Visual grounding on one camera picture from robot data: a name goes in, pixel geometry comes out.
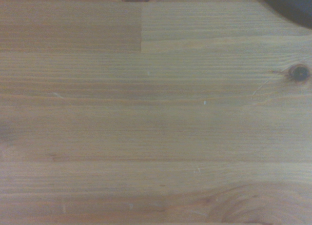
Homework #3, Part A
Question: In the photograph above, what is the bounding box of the wooden mug tree black base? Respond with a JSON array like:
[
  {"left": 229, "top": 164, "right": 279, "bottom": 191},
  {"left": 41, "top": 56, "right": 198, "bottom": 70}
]
[{"left": 253, "top": 0, "right": 312, "bottom": 30}]

